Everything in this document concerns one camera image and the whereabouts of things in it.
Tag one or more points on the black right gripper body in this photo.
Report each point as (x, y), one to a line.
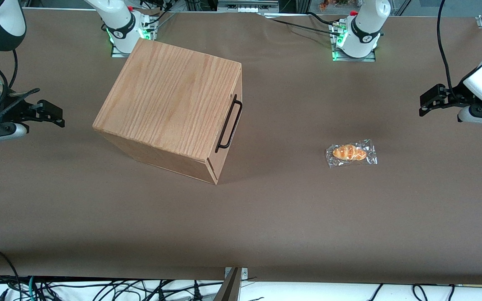
(12, 110)

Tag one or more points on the wooden drawer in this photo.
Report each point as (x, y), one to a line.
(229, 125)

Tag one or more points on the oak wooden drawer cabinet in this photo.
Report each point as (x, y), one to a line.
(165, 100)

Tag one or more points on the bread roll in clear wrapper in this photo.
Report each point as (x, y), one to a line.
(349, 152)

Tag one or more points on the grey equipment box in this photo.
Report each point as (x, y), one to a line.
(247, 5)

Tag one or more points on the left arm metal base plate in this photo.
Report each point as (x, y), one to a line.
(356, 59)

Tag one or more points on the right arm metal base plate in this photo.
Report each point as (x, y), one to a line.
(117, 53)

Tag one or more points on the metal clamp bracket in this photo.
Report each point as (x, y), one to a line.
(244, 272)

